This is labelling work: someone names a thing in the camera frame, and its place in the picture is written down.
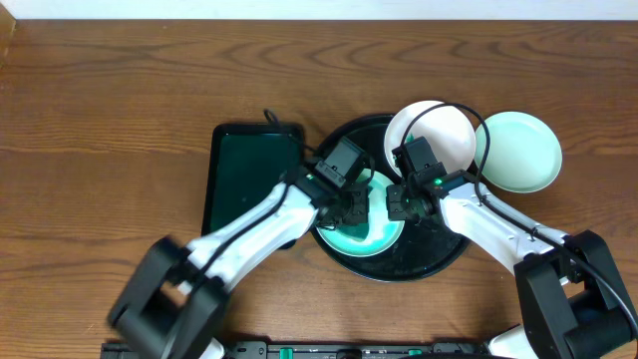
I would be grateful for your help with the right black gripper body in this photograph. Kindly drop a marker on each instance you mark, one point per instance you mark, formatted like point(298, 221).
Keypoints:
point(399, 204)

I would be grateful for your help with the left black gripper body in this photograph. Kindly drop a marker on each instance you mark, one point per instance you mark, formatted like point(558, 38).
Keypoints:
point(350, 207)

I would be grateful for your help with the pale green plate front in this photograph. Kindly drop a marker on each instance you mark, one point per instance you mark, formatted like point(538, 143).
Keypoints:
point(383, 232)

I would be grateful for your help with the pale green plate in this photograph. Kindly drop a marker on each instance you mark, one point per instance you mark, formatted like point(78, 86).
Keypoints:
point(383, 232)
point(518, 151)

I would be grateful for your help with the green scrubbing sponge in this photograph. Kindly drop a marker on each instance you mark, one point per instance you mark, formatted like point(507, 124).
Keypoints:
point(358, 232)

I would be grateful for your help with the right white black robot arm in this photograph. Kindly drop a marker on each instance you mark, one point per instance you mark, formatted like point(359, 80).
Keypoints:
point(572, 299)

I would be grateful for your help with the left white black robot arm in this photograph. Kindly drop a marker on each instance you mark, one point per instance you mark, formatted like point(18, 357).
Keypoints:
point(175, 301)

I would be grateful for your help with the round black serving tray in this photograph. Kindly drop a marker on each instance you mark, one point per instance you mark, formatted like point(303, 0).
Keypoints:
point(422, 249)

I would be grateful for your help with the black rectangular water tray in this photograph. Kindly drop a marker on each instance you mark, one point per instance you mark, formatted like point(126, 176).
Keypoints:
point(246, 162)

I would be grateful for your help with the white plate green stain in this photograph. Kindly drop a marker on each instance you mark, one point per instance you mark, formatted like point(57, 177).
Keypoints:
point(449, 132)

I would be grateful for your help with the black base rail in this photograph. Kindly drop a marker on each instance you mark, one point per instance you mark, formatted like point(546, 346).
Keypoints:
point(264, 350)

